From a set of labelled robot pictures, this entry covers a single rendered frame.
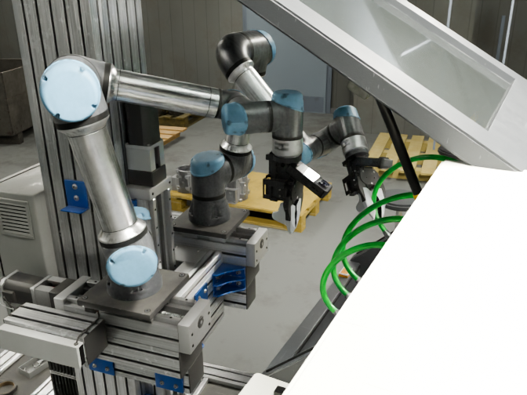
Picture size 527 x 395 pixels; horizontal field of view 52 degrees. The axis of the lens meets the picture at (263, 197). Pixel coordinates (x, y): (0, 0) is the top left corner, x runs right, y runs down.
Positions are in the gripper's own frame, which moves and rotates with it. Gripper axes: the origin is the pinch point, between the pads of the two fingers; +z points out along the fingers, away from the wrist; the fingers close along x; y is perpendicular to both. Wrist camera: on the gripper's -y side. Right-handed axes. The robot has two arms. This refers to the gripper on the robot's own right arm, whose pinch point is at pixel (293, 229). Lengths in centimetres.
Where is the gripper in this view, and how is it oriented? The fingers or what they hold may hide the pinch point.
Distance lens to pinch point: 140.3
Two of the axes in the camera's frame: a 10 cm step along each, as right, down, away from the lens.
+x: -4.6, 3.3, -8.2
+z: 0.1, 9.3, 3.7
